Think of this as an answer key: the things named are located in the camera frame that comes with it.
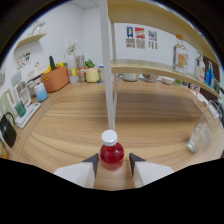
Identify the clear glass with ice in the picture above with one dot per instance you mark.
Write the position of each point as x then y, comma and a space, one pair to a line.
201, 136

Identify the blue poster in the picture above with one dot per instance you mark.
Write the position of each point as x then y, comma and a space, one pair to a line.
129, 33

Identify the white and blue cup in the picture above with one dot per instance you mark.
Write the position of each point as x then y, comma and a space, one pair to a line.
41, 93

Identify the red poster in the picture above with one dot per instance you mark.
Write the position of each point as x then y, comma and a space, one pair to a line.
140, 34

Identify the multicolour poster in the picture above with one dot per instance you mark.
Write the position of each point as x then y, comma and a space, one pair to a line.
152, 36

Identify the green cup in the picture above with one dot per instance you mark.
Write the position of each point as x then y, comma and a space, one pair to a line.
20, 109

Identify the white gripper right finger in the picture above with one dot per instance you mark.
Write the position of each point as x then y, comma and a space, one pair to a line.
148, 171

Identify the blue liquid bottle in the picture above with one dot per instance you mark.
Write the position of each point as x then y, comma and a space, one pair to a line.
210, 75

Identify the two-tier wooden shelf rack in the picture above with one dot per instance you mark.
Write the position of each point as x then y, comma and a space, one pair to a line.
108, 66

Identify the green leafy plant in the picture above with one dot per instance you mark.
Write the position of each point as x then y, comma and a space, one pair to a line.
89, 63

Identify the wooden wall shelf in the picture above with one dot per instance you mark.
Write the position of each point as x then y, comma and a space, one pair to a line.
30, 39

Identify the red liquid bottle white cap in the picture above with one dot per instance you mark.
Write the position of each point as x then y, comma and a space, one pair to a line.
112, 155

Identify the orange basket with fruit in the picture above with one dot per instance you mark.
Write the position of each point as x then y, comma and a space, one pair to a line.
56, 80

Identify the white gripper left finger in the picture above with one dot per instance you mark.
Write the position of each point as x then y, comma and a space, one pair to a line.
80, 171

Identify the white tray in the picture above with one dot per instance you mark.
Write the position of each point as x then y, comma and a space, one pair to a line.
28, 115

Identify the black kettle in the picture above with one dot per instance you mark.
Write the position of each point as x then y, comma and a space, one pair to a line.
7, 131

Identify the white vase with flowers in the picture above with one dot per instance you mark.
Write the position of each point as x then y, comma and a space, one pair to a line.
71, 61

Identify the yellow pot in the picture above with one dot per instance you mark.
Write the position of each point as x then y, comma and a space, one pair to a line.
92, 75

